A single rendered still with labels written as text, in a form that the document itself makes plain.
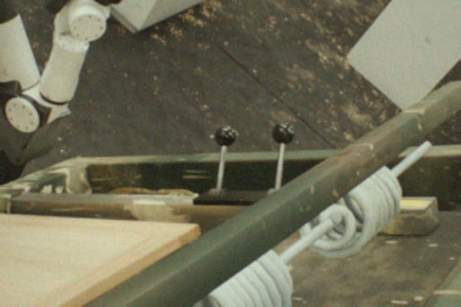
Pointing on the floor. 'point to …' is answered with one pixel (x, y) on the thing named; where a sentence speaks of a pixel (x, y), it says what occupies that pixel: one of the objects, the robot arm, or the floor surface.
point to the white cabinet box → (414, 35)
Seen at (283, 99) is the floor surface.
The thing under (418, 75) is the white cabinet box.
